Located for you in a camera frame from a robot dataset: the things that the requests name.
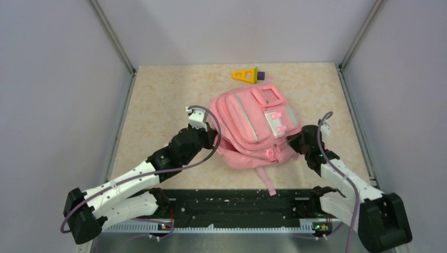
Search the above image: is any pink student backpack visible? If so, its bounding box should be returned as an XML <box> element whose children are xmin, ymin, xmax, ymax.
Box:
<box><xmin>209</xmin><ymin>77</ymin><xmax>302</xmax><ymax>196</ymax></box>

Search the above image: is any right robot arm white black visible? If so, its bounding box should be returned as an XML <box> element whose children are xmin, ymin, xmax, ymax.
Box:
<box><xmin>286</xmin><ymin>125</ymin><xmax>413</xmax><ymax>252</ymax></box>

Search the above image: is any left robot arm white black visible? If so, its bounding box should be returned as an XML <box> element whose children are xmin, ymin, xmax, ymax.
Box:
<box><xmin>60</xmin><ymin>123</ymin><xmax>221</xmax><ymax>245</ymax></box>

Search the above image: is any yellow triangle toy purple cap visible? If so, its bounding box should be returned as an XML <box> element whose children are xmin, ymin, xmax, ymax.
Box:
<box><xmin>231</xmin><ymin>67</ymin><xmax>266</xmax><ymax>84</ymax></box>

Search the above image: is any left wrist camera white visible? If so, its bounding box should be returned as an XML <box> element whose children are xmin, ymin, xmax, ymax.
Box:
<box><xmin>186</xmin><ymin>108</ymin><xmax>208</xmax><ymax>132</ymax></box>

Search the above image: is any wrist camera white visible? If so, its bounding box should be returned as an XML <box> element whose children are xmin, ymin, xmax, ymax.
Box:
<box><xmin>318</xmin><ymin>120</ymin><xmax>331</xmax><ymax>140</ymax></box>
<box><xmin>186</xmin><ymin>108</ymin><xmax>208</xmax><ymax>132</ymax></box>

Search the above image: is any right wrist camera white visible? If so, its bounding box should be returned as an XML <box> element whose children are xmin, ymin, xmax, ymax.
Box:
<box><xmin>318</xmin><ymin>120</ymin><xmax>331</xmax><ymax>140</ymax></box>

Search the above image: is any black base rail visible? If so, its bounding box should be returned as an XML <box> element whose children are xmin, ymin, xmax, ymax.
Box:
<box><xmin>134</xmin><ymin>188</ymin><xmax>345</xmax><ymax>231</ymax></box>

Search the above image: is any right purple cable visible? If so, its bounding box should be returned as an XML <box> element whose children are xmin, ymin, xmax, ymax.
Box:
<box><xmin>316</xmin><ymin>111</ymin><xmax>361</xmax><ymax>253</ymax></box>

